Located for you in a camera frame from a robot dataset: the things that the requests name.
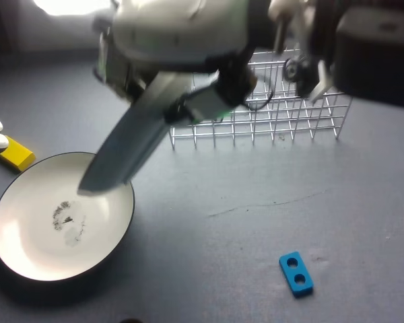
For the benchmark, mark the yellow block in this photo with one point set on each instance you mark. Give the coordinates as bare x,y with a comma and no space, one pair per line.
17,154

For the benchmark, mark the white plate with dark rim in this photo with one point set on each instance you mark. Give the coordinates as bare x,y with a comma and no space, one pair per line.
37,242

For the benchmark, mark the blue block with two holes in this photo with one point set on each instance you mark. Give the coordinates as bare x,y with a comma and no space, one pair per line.
296,274

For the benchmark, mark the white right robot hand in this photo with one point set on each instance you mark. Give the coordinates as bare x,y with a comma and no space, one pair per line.
175,33

